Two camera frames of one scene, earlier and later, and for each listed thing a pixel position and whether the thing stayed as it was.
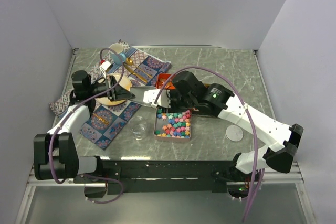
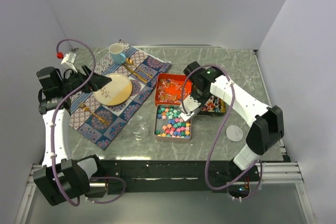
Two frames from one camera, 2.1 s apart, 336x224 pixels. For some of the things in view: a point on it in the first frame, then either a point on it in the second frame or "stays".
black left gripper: [119, 93] to [95, 83]
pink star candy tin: [172, 125] stays
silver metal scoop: [138, 93] to [196, 111]
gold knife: [135, 74] stays
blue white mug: [118, 48] stays
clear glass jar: [137, 125] stays
